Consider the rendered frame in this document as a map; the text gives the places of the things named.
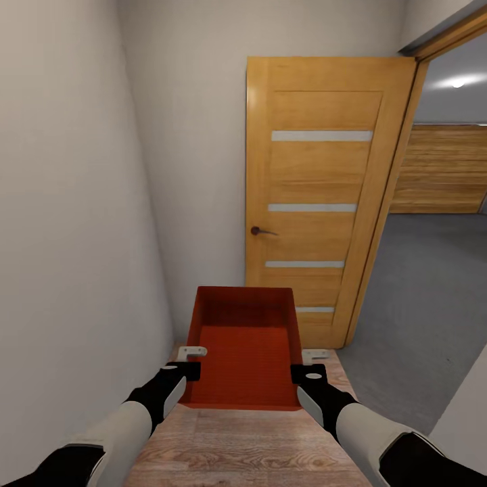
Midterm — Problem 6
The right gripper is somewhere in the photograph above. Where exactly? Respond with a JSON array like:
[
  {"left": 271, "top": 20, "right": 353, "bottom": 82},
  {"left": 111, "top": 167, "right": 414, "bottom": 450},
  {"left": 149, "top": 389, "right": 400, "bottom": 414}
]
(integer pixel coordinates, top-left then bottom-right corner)
[{"left": 291, "top": 363, "right": 327, "bottom": 385}]

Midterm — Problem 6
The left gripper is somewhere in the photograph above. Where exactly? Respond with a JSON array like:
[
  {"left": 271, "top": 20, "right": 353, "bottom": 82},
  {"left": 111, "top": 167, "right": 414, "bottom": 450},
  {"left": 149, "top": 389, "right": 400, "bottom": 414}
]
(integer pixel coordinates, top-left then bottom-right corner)
[{"left": 166, "top": 362, "right": 201, "bottom": 381}]

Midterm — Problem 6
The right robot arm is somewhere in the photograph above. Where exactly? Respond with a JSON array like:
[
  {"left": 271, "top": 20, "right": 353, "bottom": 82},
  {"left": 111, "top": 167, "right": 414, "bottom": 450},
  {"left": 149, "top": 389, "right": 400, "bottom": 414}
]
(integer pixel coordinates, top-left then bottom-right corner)
[{"left": 291, "top": 349, "right": 487, "bottom": 487}]

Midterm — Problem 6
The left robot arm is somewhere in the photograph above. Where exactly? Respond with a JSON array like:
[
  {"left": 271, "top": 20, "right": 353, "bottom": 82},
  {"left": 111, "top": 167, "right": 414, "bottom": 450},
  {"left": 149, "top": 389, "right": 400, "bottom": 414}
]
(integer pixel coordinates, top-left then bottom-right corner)
[{"left": 2, "top": 346, "right": 207, "bottom": 487}]

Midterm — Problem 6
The storage box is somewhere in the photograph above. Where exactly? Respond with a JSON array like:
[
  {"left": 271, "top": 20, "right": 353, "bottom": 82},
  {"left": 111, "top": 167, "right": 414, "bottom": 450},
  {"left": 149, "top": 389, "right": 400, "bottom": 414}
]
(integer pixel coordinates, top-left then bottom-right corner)
[{"left": 178, "top": 286, "right": 303, "bottom": 412}]

